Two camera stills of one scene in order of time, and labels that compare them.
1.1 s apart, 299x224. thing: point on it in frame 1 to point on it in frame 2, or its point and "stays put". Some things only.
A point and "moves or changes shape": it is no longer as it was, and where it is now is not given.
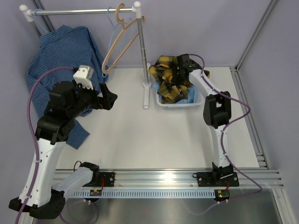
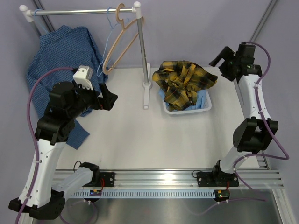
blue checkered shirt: x=67 y=46 stays put
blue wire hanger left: x=37 y=21 stays put
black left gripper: x=106 y=102 stays put
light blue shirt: x=194 y=96 to x=201 y=100
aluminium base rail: x=155 y=178 stays put
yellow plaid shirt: x=161 y=71 moves or changes shape
